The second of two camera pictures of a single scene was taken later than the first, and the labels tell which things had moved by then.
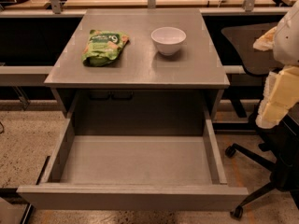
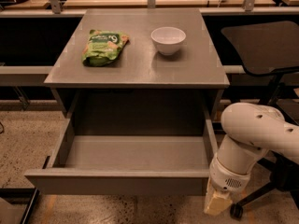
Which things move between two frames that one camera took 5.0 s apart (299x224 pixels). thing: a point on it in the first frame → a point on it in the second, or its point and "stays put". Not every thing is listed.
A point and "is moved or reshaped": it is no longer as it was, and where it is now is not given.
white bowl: x=168 y=39 stays put
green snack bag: x=103 y=48 stays put
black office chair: x=279 y=151 stays put
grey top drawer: x=135 y=173 is moved or reshaped
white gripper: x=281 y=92 → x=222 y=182
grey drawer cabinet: x=138 y=64 stays put
